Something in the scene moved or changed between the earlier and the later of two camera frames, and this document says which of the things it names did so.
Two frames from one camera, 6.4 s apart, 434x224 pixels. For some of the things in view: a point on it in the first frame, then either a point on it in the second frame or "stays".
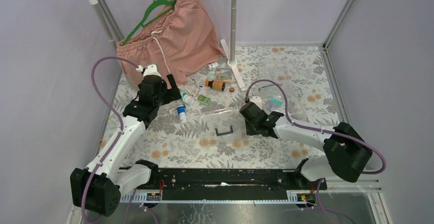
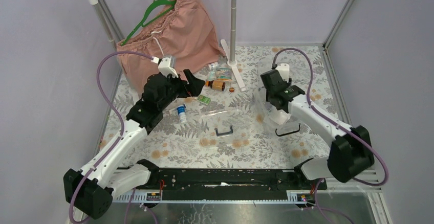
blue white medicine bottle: x=181 y=110 stays
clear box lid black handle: x=223 y=127 stays
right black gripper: x=248 y=131 → x=289 y=84
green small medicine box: x=203 y=98 stays
